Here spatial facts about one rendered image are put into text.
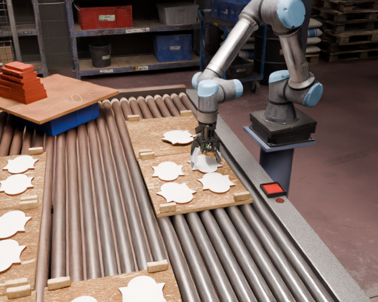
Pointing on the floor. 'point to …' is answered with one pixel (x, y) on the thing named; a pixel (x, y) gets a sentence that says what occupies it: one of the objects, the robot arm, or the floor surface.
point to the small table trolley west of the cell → (224, 41)
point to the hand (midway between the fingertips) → (204, 163)
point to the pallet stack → (353, 28)
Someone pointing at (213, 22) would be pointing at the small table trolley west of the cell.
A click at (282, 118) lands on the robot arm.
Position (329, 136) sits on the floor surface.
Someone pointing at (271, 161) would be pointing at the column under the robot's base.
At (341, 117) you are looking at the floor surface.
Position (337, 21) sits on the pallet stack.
